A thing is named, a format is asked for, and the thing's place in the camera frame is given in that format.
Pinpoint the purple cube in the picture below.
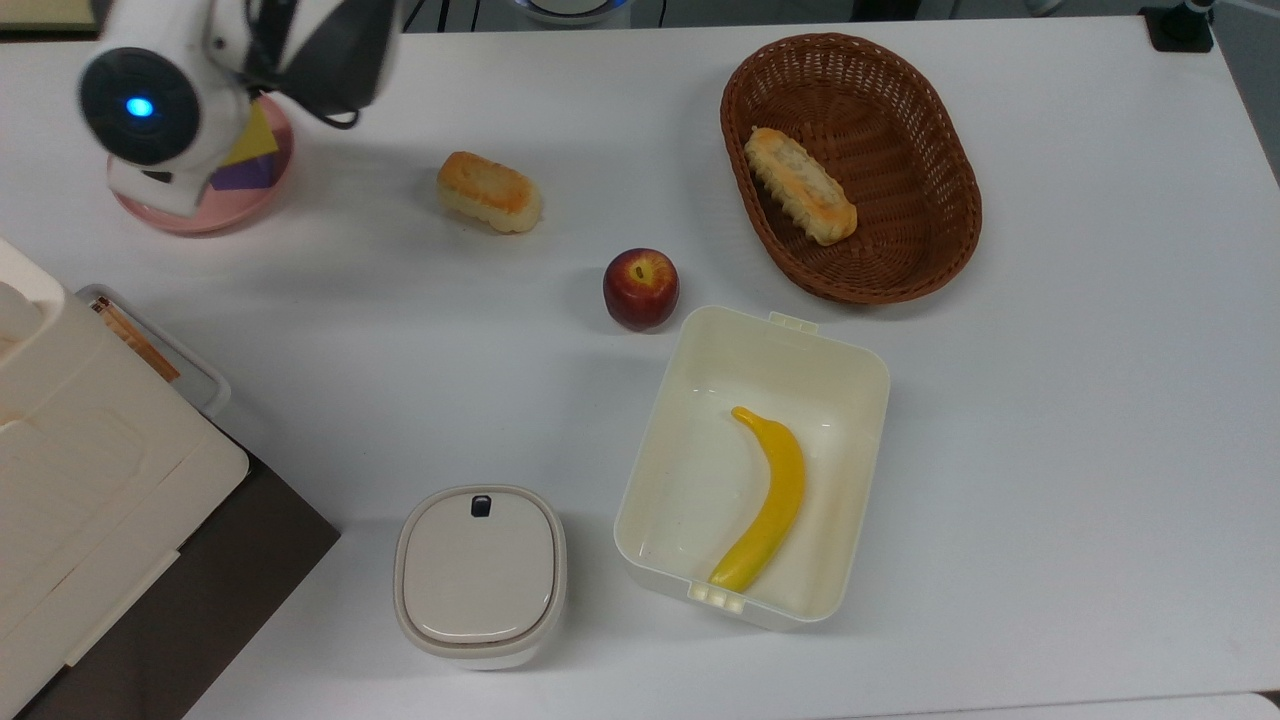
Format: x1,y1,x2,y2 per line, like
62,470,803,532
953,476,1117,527
209,153,280,192

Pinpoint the red apple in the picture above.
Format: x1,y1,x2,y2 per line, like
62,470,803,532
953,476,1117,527
602,248,682,333

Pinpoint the open white plastic container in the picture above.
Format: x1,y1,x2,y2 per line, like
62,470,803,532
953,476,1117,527
612,304,892,632

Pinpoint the yellow banana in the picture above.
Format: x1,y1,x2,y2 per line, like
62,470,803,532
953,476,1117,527
708,405,808,593

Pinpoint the short golden bread roll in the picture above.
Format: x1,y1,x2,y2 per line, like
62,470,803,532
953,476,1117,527
436,150,545,236

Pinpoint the long golden bread roll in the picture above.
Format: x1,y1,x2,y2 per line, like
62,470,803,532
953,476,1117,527
743,126,860,248

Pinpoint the small white lidded bin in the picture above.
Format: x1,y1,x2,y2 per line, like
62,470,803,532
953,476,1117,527
392,484,569,672

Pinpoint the brown wicker basket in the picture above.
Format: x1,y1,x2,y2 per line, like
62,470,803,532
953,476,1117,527
719,32,984,306

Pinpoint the pink plate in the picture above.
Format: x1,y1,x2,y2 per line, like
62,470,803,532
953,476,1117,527
111,94,297,237

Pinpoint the dark brown wooden crate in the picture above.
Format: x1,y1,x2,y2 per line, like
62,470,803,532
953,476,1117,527
15,428,342,720

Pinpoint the black stand base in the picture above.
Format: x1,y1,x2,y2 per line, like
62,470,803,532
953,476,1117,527
1139,0,1217,54

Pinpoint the robot base ring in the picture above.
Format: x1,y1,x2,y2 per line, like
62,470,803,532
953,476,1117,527
513,0,632,27

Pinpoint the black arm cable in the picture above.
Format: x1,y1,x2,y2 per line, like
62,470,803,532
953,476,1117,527
243,0,363,132

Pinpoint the cream plastic box with handles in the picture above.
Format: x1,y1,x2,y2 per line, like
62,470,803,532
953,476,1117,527
0,237,251,720

